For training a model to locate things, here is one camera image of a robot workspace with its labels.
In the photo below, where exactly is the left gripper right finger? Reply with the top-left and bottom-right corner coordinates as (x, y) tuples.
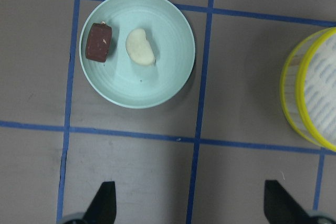
(264, 179), (336, 224)

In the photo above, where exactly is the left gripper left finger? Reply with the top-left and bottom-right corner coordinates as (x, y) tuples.
(59, 180), (117, 224)

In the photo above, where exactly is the white bun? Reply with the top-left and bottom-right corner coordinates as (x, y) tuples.
(125, 28), (155, 66)

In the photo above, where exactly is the brown bun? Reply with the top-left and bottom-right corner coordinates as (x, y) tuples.
(85, 22), (112, 62)

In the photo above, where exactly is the centre yellow steamer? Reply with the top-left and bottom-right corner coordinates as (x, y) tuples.
(279, 27), (335, 151)

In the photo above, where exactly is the green plate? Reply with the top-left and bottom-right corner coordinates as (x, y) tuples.
(79, 0), (196, 109)

